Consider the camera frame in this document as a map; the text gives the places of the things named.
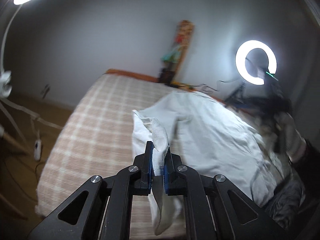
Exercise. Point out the zebra patterned trousers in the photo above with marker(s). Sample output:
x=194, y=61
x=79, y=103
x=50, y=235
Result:
x=284, y=205

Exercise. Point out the right gloved hand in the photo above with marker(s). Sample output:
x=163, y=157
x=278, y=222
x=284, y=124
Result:
x=295, y=144

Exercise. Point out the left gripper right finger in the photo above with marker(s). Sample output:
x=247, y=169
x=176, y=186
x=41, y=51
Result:
x=214, y=207

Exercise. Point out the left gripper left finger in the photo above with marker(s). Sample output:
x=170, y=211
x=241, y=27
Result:
x=101, y=207

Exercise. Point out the black small tripod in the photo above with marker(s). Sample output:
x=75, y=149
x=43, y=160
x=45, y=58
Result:
x=236, y=97

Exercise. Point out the white power strip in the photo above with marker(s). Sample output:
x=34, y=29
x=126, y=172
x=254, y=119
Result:
x=37, y=149

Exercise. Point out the white shirt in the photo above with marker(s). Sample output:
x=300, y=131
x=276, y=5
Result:
x=211, y=139

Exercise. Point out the white clip desk lamp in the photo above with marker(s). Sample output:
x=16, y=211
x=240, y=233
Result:
x=10, y=22

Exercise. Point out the folded tripod with colourful scarf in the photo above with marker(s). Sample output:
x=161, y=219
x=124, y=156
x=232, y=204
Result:
x=173, y=59

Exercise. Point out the checkered beige blanket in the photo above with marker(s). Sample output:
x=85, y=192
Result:
x=97, y=138

